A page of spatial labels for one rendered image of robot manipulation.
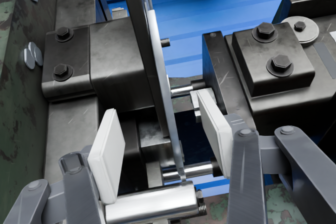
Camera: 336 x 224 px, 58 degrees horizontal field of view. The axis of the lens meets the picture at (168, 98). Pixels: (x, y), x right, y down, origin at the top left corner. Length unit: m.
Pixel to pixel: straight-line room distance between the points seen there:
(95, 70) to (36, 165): 0.11
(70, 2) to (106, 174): 0.37
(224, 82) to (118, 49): 0.17
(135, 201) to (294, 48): 0.28
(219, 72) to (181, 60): 1.57
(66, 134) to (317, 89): 0.32
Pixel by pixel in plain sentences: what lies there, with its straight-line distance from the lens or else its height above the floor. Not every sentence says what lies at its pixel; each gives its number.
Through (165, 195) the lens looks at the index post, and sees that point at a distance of 0.31.
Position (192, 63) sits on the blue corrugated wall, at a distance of 2.01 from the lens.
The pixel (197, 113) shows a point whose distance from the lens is 0.48.
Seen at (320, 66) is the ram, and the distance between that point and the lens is 0.47.
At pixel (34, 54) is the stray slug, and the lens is 0.37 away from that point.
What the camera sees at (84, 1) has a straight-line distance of 0.49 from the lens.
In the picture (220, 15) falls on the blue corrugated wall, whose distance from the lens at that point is 2.32.
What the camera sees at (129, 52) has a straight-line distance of 0.35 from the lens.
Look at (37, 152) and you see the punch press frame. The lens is 0.34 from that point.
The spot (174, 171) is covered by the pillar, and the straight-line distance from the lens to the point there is 0.52.
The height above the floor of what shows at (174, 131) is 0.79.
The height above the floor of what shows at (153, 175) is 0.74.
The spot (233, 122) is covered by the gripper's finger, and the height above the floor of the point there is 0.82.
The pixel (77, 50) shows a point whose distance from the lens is 0.38.
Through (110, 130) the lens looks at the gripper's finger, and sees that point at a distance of 0.19.
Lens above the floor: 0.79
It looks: level
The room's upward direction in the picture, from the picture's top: 79 degrees clockwise
